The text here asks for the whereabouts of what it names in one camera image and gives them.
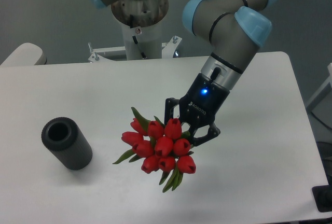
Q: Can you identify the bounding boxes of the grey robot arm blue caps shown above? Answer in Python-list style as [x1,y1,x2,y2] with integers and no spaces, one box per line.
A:
[91,0,277,146]

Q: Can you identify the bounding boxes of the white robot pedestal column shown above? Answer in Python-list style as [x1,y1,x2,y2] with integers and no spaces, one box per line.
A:
[111,0,170,60]

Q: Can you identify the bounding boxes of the white furniture at right edge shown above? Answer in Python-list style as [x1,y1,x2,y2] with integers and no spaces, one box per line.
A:
[305,63,331,131]

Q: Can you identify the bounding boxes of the black cable on pedestal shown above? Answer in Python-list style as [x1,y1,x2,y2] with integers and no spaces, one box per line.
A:
[129,14,147,60]

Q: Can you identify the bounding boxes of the black device at table edge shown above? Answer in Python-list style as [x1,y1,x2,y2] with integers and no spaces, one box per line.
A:
[312,185,331,213]

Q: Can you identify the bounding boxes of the red tulip bouquet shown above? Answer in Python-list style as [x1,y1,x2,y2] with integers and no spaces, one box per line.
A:
[113,107,197,192]

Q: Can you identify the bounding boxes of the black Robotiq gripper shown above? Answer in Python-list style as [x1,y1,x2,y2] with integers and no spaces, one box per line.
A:
[164,73,230,147]

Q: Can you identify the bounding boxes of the white metal base frame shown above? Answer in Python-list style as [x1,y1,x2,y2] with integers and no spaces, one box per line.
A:
[88,35,183,63]

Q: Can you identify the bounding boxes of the beige chair back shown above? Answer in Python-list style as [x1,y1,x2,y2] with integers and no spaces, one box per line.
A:
[1,43,47,67]

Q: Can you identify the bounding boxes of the dark grey ribbed vase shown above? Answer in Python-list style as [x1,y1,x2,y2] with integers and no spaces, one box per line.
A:
[41,117,93,171]

